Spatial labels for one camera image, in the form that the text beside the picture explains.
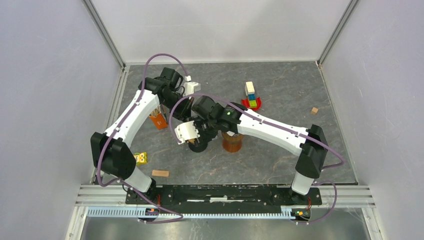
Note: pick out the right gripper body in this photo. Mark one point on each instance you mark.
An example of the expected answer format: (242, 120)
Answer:
(206, 129)

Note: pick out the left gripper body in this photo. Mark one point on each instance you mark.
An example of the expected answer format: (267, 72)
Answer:
(172, 100)

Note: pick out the orange coffee filter box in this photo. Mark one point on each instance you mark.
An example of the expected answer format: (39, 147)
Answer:
(158, 119)

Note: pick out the dark red cup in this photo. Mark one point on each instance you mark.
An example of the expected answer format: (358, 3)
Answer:
(197, 147)

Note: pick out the amber glass carafe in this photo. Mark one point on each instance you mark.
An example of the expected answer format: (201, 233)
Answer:
(232, 144)

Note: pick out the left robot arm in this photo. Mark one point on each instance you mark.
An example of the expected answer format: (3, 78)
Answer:
(111, 152)

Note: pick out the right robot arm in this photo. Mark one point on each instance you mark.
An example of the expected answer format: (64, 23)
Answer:
(308, 144)

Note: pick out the red plastic lid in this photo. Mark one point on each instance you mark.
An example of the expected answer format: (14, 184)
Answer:
(254, 105)

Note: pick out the stacked toy brick tower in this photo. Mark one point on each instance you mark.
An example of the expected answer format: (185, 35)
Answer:
(250, 90)

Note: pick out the yellow green toy block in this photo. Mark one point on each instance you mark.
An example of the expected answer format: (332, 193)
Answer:
(141, 158)

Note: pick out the small wooden block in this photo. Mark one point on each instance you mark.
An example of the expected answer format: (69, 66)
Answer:
(160, 173)

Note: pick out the small wooden cube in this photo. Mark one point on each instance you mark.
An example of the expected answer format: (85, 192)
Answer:
(314, 111)

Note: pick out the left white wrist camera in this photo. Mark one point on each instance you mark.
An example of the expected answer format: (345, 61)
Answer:
(190, 86)

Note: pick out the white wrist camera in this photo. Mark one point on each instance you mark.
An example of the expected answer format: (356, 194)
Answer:
(190, 86)
(186, 131)

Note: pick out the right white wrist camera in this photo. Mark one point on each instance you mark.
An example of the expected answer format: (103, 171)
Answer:
(186, 131)

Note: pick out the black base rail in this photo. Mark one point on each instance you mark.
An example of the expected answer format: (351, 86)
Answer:
(220, 199)

